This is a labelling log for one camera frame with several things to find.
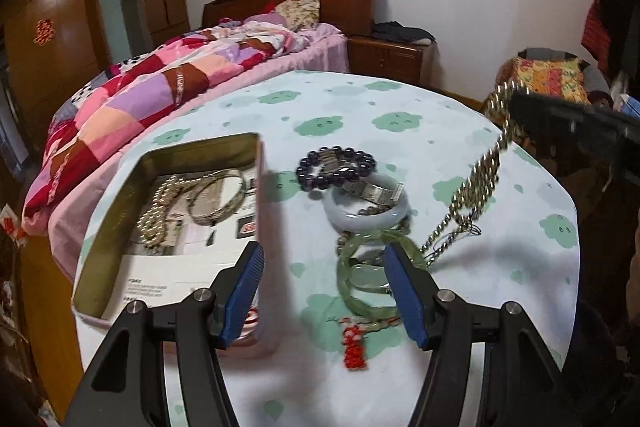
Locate jade pendant with red knot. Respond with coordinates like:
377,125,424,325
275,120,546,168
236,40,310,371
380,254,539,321
325,263,401,372

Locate pearl necklace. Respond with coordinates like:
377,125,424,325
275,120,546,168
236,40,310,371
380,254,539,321
137,174,188,249

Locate silver metal band bracelet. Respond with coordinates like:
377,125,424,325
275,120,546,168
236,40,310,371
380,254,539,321
320,149,406,208

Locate cloud print tablecloth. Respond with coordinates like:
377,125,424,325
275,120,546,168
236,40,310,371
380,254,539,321
75,69,581,427

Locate chair with colourful cushion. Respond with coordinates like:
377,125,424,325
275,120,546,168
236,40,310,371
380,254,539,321
492,48,612,110

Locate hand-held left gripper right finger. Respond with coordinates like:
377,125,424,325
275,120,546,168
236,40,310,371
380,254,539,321
384,242,583,427

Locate floral pillow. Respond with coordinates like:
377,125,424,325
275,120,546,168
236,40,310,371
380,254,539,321
274,0,321,31

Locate thin gold bangle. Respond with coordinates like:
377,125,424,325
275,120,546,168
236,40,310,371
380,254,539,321
187,171,247,228

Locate wooden nightstand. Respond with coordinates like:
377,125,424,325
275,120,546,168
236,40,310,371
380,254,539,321
347,34,436,86

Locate dark purple bead bracelet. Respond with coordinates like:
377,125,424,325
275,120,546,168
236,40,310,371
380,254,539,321
296,147,377,192

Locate pink tin box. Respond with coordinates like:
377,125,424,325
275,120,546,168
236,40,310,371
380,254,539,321
71,132,281,355

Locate gold chain necklace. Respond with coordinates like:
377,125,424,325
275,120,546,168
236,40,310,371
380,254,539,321
420,82,527,266

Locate pink pillow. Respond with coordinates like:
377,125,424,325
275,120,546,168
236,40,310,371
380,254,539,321
248,12,290,30

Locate wooden wardrobe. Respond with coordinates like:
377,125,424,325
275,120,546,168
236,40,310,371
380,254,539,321
0,0,191,148

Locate patchwork quilt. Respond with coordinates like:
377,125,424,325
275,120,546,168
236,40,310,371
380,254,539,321
22,21,303,235

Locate pile of household clutter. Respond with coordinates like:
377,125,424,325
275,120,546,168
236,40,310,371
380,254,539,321
0,202,32,358

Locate red hanging cloth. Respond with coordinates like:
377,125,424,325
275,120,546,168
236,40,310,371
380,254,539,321
580,0,615,64

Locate white jade bangle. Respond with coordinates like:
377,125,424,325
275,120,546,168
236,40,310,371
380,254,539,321
322,173,412,239

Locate dark folded clothes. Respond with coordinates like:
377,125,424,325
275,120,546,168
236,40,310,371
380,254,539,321
371,21,436,46

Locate bed with pink sheet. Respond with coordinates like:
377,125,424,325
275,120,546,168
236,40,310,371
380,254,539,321
47,23,351,280

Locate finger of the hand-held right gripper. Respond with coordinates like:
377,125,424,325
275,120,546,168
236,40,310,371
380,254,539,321
507,89,640,145

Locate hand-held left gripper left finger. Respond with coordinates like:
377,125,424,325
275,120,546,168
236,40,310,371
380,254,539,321
62,241,266,427

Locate green jade bangle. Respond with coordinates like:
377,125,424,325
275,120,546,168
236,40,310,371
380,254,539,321
336,229,431,321

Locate wardrobe mirror panel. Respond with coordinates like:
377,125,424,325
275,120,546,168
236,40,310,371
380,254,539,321
97,0,152,65

